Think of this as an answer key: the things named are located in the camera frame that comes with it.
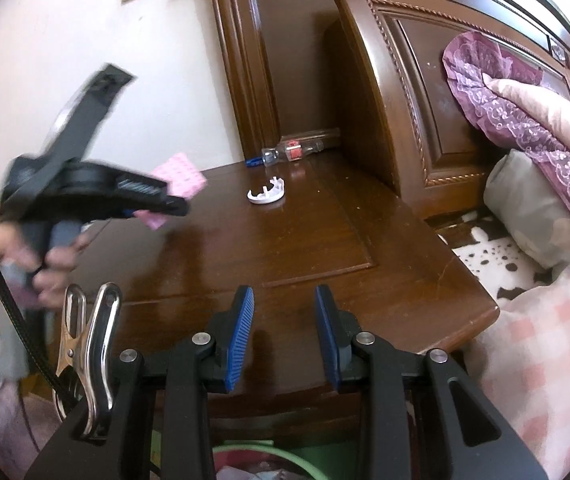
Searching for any clear plastic bottle red label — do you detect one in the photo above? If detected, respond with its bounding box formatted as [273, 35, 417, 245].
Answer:
[260, 138, 327, 166]

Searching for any purple lace quilt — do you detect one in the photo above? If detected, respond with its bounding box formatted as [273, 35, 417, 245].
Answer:
[440, 29, 570, 234]

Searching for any peach folded quilt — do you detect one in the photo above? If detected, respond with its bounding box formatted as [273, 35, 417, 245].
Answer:
[484, 77, 570, 162]

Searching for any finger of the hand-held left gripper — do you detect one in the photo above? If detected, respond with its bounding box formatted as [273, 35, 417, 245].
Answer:
[124, 174, 191, 218]

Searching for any carved wooden headboard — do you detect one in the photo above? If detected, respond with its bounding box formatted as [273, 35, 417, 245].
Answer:
[204, 0, 570, 222]

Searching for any red bin with green rim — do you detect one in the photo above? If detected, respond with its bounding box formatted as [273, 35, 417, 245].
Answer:
[212, 439, 362, 480]

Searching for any silver metal clip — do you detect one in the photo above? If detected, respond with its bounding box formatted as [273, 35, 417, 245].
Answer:
[53, 282, 124, 437]

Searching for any black braided cable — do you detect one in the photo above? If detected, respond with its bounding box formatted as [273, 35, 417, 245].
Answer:
[0, 209, 74, 407]

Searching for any brown wooden nightstand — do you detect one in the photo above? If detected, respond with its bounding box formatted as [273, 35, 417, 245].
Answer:
[59, 151, 502, 457]

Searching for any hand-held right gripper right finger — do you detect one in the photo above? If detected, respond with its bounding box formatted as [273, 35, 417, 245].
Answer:
[313, 284, 548, 480]

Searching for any white toothed plastic ring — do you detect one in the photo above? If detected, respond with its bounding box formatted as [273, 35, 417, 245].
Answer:
[246, 177, 286, 206]

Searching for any brown white cow-print sheet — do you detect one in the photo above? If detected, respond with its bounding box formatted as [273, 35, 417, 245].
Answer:
[452, 209, 554, 304]

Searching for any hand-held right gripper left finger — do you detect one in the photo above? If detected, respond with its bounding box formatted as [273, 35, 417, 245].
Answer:
[25, 285, 257, 480]

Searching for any grey pillow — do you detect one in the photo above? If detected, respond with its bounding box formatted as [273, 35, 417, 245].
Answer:
[482, 149, 570, 272]

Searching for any person's left hand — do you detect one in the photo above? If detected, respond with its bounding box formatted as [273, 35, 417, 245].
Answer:
[0, 222, 92, 311]

